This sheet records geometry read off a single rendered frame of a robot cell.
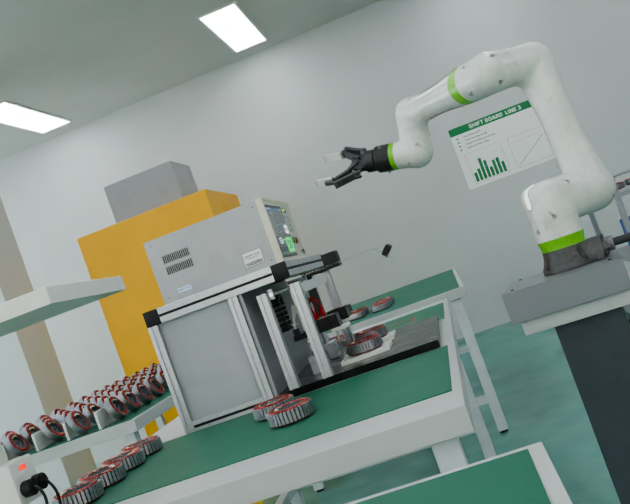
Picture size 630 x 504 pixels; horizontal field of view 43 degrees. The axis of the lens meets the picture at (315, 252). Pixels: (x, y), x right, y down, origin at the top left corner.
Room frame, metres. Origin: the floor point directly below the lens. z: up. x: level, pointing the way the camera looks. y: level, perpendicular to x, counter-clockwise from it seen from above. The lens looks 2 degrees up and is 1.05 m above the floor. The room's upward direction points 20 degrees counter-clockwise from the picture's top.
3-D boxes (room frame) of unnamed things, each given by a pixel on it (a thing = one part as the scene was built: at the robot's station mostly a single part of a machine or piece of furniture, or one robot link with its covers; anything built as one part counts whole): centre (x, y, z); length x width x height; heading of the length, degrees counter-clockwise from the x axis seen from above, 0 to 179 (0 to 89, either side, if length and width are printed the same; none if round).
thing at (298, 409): (1.86, 0.18, 0.77); 0.11 x 0.11 x 0.04
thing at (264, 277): (2.57, 0.25, 1.09); 0.68 x 0.44 x 0.05; 171
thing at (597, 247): (2.17, -0.70, 0.86); 0.26 x 0.15 x 0.06; 65
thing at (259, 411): (2.03, 0.23, 0.77); 0.11 x 0.11 x 0.04
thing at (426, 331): (2.52, -0.05, 0.76); 0.64 x 0.47 x 0.02; 171
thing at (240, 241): (2.58, 0.25, 1.22); 0.44 x 0.39 x 0.20; 171
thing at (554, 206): (2.20, -0.66, 0.98); 0.16 x 0.13 x 0.19; 114
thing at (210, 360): (2.26, 0.38, 0.91); 0.28 x 0.03 x 0.32; 81
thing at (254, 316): (2.56, 0.19, 0.92); 0.66 x 0.01 x 0.30; 171
